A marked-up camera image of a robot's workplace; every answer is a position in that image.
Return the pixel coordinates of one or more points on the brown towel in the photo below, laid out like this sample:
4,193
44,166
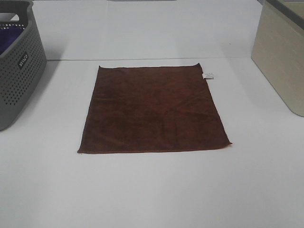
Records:
152,109

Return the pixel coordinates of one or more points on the grey perforated laundry basket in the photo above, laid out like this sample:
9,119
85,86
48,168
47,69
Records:
22,63

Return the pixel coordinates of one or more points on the beige storage bin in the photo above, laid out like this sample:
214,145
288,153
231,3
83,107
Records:
278,50

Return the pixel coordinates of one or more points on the purple cloth in basket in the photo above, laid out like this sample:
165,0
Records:
8,36

